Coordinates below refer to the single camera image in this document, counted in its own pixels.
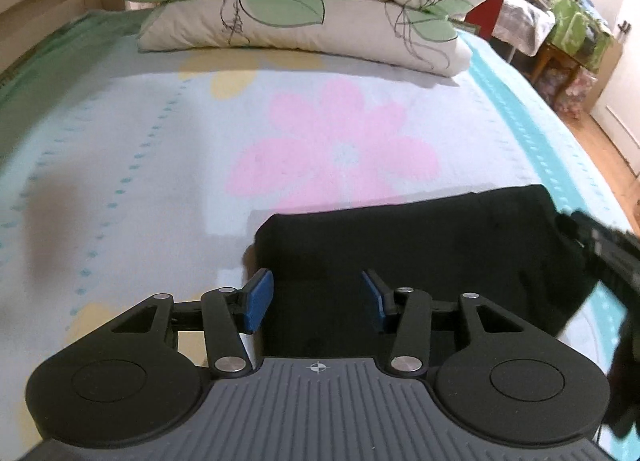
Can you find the black pants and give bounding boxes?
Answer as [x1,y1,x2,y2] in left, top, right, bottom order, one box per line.
[252,184,608,357]

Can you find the patterned bag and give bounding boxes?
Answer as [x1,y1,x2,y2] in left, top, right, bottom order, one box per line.
[545,66,597,118]

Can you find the floral bed blanket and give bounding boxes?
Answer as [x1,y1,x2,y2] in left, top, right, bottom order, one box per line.
[0,8,640,461]

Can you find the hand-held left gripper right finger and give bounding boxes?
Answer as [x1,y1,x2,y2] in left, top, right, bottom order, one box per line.
[361,268,531,379]

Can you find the white door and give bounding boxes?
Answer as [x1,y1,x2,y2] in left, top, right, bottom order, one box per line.
[590,16,640,176]

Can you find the wooden stool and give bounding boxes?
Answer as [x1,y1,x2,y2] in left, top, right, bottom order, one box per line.
[530,41,582,88]

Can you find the cluttered side table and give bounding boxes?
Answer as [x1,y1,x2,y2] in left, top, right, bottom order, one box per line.
[492,0,558,64]

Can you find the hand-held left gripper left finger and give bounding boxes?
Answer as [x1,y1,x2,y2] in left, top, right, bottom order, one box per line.
[111,268,275,378]

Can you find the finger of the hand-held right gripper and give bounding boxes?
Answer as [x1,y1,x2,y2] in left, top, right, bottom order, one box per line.
[555,211,640,304]

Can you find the green cloth pile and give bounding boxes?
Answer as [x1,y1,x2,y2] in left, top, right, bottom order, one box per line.
[545,0,617,72]

